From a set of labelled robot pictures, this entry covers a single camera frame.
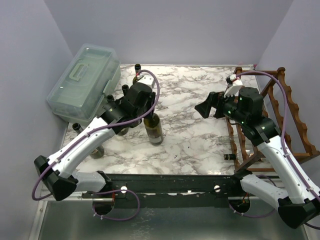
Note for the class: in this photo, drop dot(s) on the brown wooden wine rack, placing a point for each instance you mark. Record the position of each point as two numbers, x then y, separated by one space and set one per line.
238 139

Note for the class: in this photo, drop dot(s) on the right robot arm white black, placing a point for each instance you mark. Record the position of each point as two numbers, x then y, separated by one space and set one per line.
299 202

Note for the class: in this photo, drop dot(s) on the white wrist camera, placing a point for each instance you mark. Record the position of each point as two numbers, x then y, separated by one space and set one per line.
234 84
147 80

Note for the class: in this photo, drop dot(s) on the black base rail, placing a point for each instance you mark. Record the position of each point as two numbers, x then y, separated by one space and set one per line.
169 191

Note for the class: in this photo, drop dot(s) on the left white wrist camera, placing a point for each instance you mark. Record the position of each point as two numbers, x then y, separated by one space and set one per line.
147 80

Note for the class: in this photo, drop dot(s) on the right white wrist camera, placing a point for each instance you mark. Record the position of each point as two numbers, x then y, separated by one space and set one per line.
234 84

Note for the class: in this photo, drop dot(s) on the green bottle white label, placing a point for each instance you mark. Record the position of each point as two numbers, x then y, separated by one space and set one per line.
125 89

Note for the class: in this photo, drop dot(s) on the green wine bottle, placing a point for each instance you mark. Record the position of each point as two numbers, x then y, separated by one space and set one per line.
137 72
98 152
153 129

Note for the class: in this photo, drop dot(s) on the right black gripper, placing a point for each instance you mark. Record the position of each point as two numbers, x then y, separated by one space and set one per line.
219 106

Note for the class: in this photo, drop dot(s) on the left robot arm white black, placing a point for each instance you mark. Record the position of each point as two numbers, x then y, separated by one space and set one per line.
57 171

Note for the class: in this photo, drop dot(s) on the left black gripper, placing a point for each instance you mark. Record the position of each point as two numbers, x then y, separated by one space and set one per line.
151 99

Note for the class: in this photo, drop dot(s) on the translucent plastic storage box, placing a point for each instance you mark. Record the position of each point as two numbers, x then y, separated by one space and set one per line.
80 92

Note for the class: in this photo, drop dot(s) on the dark green bottle middle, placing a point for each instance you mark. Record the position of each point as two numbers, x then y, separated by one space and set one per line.
110 99

